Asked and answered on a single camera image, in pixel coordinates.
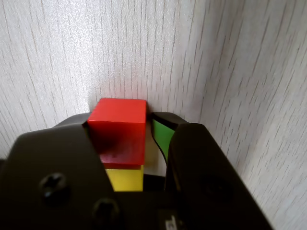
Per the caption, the yellow wooden cube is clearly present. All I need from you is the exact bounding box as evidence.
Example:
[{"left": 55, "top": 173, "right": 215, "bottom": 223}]
[{"left": 105, "top": 164, "right": 145, "bottom": 193}]

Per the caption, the red wooden cube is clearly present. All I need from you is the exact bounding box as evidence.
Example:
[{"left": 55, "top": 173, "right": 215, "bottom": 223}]
[{"left": 87, "top": 97, "right": 148, "bottom": 166}]

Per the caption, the black broad gripper finger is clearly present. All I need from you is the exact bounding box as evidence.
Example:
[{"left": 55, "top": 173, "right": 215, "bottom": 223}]
[{"left": 0, "top": 112, "right": 135, "bottom": 230}]

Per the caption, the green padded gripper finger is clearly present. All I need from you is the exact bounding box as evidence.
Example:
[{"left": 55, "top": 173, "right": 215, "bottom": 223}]
[{"left": 151, "top": 111, "right": 274, "bottom": 230}]

